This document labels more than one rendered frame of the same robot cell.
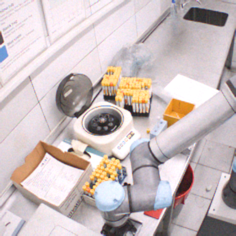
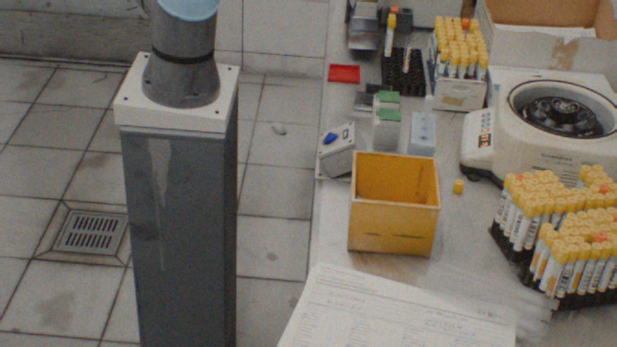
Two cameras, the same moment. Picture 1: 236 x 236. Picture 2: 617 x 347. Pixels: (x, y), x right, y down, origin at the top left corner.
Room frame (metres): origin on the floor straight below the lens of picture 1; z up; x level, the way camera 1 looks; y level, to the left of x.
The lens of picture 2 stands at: (1.67, -0.96, 1.68)
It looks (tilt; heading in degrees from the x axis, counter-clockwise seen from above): 36 degrees down; 146
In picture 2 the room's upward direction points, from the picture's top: 4 degrees clockwise
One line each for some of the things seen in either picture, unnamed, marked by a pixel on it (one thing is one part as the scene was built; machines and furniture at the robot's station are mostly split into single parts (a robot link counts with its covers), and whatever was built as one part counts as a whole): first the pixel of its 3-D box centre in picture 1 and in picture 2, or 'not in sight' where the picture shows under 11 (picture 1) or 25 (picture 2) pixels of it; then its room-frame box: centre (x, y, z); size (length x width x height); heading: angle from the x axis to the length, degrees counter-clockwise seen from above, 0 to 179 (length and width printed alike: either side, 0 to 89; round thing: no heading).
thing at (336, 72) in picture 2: (154, 209); (343, 73); (0.47, -0.09, 0.88); 0.07 x 0.07 x 0.01; 56
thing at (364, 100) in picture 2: not in sight; (377, 97); (0.60, -0.10, 0.89); 0.09 x 0.05 x 0.04; 53
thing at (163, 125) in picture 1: (158, 134); (420, 152); (0.83, -0.18, 0.92); 0.10 x 0.07 x 0.10; 141
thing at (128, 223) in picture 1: (116, 225); not in sight; (0.33, 0.06, 1.10); 0.09 x 0.08 x 0.12; 146
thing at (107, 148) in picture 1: (107, 129); (546, 134); (0.90, 0.06, 0.94); 0.30 x 0.24 x 0.12; 47
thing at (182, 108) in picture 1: (179, 116); (391, 203); (0.92, -0.31, 0.93); 0.13 x 0.13 x 0.10; 55
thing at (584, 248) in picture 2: not in sight; (576, 274); (1.19, -0.17, 0.93); 0.02 x 0.02 x 0.11
